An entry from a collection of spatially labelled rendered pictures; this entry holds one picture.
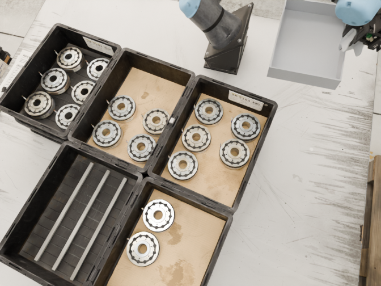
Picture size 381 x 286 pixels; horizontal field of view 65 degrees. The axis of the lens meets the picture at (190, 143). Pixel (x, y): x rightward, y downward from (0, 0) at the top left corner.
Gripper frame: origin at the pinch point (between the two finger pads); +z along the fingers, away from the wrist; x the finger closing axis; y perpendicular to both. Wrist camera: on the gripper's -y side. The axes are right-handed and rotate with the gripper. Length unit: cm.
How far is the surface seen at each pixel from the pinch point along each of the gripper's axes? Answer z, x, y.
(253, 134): 26.0, -14.3, 23.9
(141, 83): 40, -57, 10
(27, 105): 46, -96, 29
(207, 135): 30, -30, 28
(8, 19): 156, -185, -73
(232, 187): 30, -18, 43
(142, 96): 39, -56, 16
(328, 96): 34.4, 17.9, -5.5
